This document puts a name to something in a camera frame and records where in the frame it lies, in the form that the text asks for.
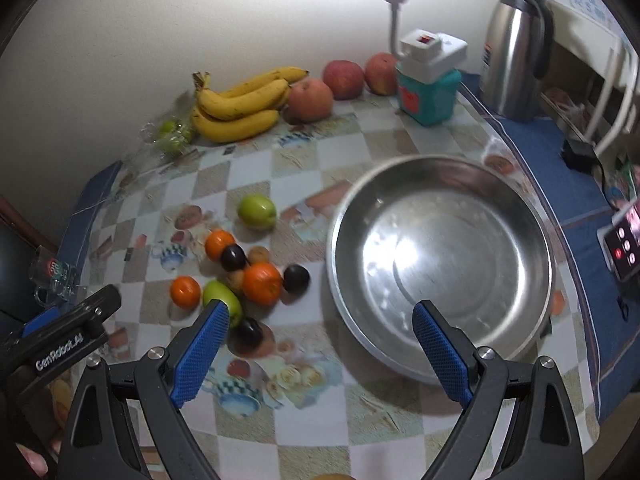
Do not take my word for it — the white power strip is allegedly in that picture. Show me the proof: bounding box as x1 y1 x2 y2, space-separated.
385 0 468 84

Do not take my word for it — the small brown fruit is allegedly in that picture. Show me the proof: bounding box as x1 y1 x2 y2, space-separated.
247 246 270 266
226 270 244 296

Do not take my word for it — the red apple front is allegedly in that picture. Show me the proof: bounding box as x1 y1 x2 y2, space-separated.
286 79 333 124

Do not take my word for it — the white chair frame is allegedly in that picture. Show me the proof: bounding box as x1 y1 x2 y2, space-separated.
549 0 639 156

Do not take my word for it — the red apple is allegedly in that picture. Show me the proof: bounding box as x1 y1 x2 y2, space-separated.
286 79 333 124
322 60 364 101
364 52 397 96

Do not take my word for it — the stainless steel basin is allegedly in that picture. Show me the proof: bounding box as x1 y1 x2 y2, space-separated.
326 156 554 384

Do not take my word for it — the black power adapter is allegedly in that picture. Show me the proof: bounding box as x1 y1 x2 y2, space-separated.
561 139 600 174

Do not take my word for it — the dark plum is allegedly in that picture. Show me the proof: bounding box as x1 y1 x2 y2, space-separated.
219 244 247 273
232 316 264 350
283 264 310 295

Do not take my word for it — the teal plastic box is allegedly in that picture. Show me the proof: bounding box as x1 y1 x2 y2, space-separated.
396 70 462 127

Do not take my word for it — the stainless steel thermos jug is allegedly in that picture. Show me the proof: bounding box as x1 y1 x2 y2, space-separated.
480 0 554 122

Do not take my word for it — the checkered printed tablecloth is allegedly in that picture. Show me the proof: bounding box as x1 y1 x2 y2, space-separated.
74 86 601 480

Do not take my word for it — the red apple right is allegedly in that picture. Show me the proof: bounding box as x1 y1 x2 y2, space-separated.
364 52 397 96

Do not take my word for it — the large orange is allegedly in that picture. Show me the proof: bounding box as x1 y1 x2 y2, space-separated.
242 262 283 308

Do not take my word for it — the small brown fruit lower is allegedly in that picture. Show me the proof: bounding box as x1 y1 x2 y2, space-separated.
226 270 244 296

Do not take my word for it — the green mango-shaped fruit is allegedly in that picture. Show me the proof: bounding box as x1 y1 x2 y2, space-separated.
202 280 244 328

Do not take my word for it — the yellow banana bunch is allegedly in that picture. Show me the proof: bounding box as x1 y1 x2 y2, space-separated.
190 66 308 144

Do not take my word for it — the clear bag of green fruit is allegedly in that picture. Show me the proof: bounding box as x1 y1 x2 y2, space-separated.
122 91 198 174

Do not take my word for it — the green fruit far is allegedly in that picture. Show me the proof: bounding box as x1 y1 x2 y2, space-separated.
236 194 278 231

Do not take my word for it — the small brown fruit upper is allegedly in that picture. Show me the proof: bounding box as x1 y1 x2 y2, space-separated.
247 246 270 266

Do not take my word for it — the smartphone on stand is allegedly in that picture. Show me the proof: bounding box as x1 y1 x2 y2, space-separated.
597 198 640 283

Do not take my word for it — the orange lower left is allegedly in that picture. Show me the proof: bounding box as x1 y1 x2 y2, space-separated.
169 275 201 311

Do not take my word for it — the blue tablecloth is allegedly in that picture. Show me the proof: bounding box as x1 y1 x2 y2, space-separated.
58 74 639 422

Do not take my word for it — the orange upper left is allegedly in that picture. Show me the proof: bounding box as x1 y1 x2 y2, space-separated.
204 229 235 261

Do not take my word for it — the red apple middle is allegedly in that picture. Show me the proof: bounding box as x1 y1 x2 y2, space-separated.
322 60 364 101

